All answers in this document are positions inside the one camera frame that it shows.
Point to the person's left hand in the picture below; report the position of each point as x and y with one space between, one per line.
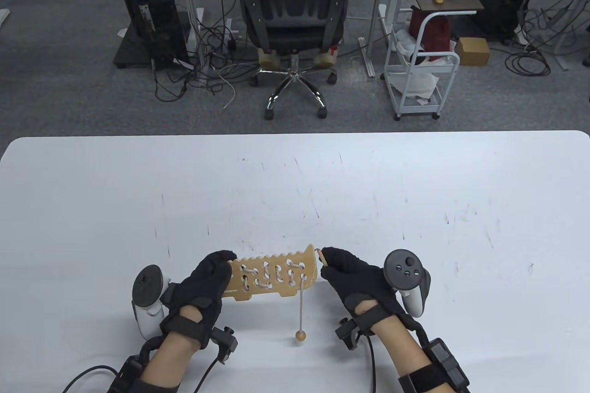
198 291

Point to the person's right hand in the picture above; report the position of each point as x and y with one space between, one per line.
359 282

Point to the wooden crocodile lacing toy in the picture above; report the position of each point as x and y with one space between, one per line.
304 252

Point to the round wooden bead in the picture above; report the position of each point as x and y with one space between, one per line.
301 337

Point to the person's right forearm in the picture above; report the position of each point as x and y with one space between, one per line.
401 351

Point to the person's left forearm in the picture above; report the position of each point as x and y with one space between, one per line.
168 358

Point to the black and white tracking controller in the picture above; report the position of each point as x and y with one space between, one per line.
147 284
405 273

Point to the white rolling cart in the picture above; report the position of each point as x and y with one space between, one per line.
415 112

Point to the white crumpled paper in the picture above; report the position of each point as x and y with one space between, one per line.
415 82

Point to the brown cardboard box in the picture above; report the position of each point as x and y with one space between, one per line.
472 51

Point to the dark red bag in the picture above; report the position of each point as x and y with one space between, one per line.
435 33

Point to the black mesh office chair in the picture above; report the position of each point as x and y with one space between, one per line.
295 1

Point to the black computer tower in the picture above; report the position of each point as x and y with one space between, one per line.
152 6

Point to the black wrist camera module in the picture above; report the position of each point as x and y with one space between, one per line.
348 333
226 344

